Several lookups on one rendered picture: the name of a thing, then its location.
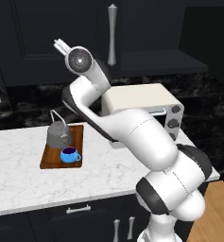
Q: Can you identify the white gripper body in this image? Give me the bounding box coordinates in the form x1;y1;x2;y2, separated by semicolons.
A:
52;38;73;58

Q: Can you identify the wide black cabinet door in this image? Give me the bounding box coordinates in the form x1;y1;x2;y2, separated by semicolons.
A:
0;0;101;88

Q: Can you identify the grey kettle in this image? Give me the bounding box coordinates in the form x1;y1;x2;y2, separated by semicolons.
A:
45;109;74;150

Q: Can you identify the blue mug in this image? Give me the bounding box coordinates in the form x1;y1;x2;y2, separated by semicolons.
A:
60;146;82;164

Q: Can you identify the brown wooden tray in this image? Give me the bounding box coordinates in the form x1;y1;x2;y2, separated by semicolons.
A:
39;124;85;170

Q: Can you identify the black base cabinet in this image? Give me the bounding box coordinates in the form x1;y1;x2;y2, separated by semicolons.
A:
0;210;38;242

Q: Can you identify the cream toaster oven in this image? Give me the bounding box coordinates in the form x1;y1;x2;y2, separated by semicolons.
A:
100;82;185;149

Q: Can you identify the black drawer front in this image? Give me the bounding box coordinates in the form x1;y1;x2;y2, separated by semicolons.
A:
45;195;140;222

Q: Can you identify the black base cupboard door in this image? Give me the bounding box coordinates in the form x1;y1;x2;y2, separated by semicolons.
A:
50;216;125;242
122;201;153;242

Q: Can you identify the black cabinet door with handle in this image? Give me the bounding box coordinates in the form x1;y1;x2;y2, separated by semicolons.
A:
97;0;124;80

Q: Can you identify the long silver cabinet handle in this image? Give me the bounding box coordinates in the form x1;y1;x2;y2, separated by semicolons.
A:
107;3;118;67

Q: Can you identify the black wall cabinet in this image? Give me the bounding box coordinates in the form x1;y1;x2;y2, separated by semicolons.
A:
120;0;224;87

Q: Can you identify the silver toaster oven handle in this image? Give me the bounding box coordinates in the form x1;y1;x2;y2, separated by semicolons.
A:
147;107;167;116

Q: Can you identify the silver drawer handle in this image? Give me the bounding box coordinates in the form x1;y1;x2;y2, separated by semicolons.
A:
65;204;93;216

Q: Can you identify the short silver cupboard handle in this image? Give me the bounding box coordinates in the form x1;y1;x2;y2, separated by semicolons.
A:
112;218;121;242
127;216;136;241

